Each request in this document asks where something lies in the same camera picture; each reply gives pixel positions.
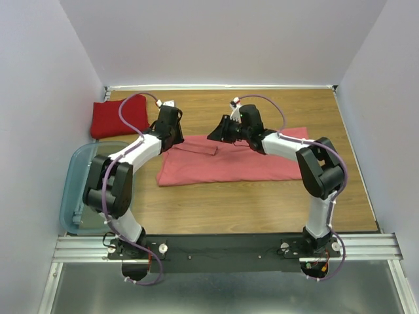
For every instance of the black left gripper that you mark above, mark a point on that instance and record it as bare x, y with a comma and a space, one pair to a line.
179, 138

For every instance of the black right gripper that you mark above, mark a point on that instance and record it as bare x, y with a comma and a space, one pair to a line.
220, 133

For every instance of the pink t shirt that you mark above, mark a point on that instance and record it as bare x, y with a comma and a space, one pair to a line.
199, 160

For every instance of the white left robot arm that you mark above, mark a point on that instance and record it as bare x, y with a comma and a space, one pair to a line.
108, 188

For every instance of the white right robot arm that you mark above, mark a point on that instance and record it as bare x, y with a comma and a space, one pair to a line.
324, 173

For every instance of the folded red t shirt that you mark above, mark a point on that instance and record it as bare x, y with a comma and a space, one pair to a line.
106, 121

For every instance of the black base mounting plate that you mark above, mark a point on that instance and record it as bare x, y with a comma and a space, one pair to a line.
224, 253

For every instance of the clear blue plastic bin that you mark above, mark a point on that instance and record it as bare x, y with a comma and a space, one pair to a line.
75, 217

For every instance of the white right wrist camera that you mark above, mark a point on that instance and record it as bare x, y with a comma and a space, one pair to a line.
235, 105

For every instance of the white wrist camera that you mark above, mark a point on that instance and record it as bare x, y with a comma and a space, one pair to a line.
235, 105
170, 103

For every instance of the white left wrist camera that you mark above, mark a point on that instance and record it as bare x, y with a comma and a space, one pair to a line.
170, 103

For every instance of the aluminium frame rail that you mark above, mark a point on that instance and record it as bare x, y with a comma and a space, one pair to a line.
366, 278

